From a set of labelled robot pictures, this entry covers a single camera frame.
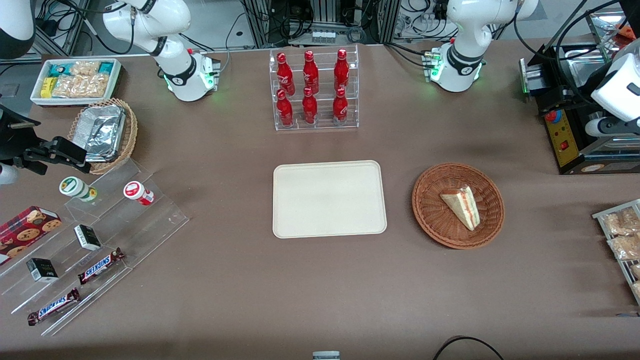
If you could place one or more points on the white power strip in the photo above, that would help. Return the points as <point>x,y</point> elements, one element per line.
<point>323,36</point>

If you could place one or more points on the aluminium foil container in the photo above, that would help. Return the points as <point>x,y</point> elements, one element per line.
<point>100,130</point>

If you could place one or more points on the clear acrylic bottle rack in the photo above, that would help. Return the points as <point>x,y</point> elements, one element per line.
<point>324,122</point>

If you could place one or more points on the small black box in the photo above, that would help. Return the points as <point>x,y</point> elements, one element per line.
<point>42,270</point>
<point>87,237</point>

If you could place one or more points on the small clear cracker bag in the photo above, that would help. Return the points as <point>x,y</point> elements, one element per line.
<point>85,68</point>

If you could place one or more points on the large brown wicker basket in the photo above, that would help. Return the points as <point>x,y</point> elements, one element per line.
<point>435,220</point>

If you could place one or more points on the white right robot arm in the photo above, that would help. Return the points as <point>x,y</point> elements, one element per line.
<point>175,70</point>

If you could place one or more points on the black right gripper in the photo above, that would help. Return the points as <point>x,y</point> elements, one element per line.
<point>11,140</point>

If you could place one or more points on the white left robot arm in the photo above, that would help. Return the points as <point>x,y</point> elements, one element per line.
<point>462,65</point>

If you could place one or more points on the grey box with green light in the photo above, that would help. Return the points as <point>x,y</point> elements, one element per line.
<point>531,75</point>

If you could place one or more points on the small grey object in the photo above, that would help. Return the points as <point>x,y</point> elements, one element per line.
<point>326,355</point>

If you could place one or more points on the metal equipment rack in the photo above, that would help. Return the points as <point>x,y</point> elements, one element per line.
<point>325,15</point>

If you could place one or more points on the green lid cup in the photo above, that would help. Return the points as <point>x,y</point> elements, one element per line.
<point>72,186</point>

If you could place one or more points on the clear acrylic stepped stand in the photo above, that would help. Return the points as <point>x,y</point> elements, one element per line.
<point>150,225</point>

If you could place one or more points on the red cola bottle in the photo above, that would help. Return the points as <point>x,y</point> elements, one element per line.
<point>284,107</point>
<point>340,105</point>
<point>310,70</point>
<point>341,67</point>
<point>285,70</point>
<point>309,106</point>

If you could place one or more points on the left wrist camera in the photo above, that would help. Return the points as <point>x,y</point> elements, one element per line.
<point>595,127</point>

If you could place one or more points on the red lid cup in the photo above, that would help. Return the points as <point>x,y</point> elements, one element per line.
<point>135,191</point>

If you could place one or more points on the snickers bar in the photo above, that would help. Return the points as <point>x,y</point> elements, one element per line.
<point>100,266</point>
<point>52,307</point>

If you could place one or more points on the cream plastic tray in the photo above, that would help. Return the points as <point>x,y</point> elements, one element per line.
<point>325,200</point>

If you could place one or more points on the small tan wicker basket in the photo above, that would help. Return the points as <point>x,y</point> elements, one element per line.
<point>129,135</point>

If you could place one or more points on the red cookie box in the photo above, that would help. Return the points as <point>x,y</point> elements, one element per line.
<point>25,230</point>

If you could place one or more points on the teal snack packet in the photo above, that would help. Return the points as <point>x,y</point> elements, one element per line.
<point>106,67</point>
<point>59,70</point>

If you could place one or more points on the white snack tray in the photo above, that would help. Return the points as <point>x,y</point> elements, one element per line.
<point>70,101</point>

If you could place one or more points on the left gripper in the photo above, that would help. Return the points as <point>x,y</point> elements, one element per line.
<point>573,93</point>

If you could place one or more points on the triangular sandwich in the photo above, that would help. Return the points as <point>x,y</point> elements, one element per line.
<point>462,205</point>

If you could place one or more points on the yellow snack packet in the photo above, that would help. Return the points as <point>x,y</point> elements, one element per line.
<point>48,87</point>

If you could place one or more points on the black hot dog roller machine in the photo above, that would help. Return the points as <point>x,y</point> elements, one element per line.
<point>562,135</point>

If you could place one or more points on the clear bag of crackers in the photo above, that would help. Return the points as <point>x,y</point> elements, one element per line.
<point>620,222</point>
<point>625,247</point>

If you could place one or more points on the large clear cracker bag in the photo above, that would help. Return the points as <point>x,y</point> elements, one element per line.
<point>80,86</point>

